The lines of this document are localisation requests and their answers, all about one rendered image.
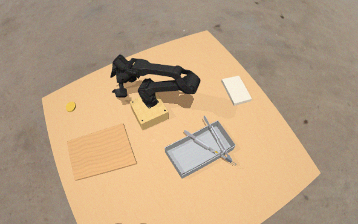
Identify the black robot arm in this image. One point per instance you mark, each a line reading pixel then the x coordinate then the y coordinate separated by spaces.
pixel 135 68

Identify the white flat rectangular block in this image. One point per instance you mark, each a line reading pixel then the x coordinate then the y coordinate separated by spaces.
pixel 236 90

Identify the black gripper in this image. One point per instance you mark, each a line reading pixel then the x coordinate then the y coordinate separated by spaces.
pixel 119 92

